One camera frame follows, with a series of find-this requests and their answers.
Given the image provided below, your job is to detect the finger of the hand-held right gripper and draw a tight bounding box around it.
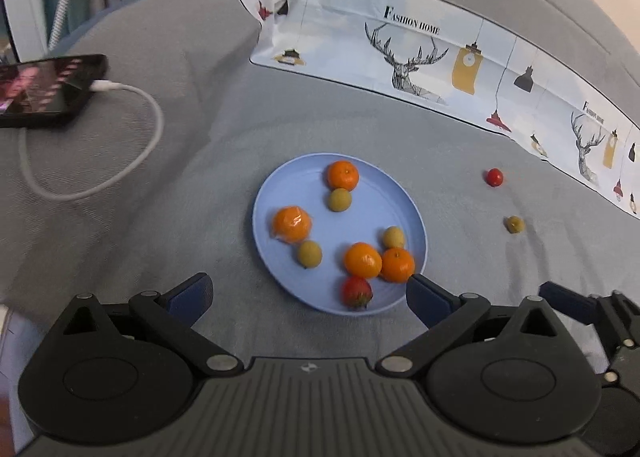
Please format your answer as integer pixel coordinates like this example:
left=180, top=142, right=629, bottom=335
left=538, top=280, right=640, bottom=360

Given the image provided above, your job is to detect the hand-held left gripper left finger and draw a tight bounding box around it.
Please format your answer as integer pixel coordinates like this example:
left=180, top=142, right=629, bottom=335
left=49, top=273, right=245, bottom=379

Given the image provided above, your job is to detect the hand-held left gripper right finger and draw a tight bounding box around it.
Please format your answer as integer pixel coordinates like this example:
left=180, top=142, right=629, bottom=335
left=375, top=274, right=582, bottom=379

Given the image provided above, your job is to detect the red strawberry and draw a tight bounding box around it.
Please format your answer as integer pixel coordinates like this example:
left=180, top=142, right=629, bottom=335
left=341, top=275, right=374, bottom=311

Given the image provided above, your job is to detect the small orange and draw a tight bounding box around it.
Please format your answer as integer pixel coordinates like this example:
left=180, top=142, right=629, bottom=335
left=380, top=247, right=416, bottom=284
left=343, top=242, right=383, bottom=279
left=326, top=160, right=360, bottom=191

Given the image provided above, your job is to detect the blue plastic plate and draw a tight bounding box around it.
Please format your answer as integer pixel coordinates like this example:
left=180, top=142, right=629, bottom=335
left=251, top=152, right=428, bottom=314

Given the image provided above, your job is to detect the plastic wrapped orange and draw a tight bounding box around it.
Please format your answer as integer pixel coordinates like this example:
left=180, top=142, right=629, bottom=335
left=271, top=206, right=314, bottom=244

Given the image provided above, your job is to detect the black smartphone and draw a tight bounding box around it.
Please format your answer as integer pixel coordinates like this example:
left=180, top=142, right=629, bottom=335
left=0, top=54, right=109, bottom=129

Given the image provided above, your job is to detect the white charging cable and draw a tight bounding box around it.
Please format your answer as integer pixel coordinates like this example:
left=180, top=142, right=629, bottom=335
left=19, top=80, right=165, bottom=201

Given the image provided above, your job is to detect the white door frame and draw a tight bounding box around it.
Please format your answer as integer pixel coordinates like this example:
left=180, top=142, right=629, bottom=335
left=0, top=0, right=57, bottom=63

